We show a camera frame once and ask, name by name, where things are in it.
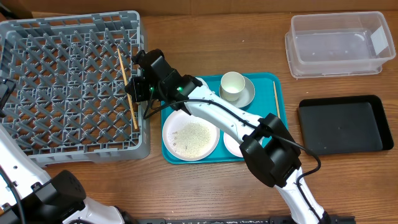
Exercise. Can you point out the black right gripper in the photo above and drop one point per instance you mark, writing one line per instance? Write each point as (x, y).
(134, 88)

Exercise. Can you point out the wooden chopstick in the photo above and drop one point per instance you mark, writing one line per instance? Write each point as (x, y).
(276, 100)
(126, 81)

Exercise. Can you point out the cream paper cup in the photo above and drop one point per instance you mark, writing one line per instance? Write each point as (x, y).
(232, 84)

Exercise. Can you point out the grey saucer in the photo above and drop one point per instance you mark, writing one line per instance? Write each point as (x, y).
(246, 97)

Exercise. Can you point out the small pink bowl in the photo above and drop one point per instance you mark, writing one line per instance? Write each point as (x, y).
(231, 145)

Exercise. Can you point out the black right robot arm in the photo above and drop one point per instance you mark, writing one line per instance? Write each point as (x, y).
(268, 149)

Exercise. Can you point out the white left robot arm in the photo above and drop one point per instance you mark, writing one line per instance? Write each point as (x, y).
(30, 195)

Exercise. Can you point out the large white plate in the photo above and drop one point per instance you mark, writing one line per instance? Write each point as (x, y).
(189, 138)

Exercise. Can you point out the teal serving tray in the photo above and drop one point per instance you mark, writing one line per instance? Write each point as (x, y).
(262, 104)

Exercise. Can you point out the grey plastic dish rack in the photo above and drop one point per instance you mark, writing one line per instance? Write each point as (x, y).
(69, 104)

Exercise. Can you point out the clear plastic bin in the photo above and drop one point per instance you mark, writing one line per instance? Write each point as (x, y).
(338, 44)

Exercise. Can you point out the black tray bin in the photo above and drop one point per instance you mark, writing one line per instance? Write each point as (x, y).
(343, 125)

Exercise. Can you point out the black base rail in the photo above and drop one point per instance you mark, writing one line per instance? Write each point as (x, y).
(270, 220)

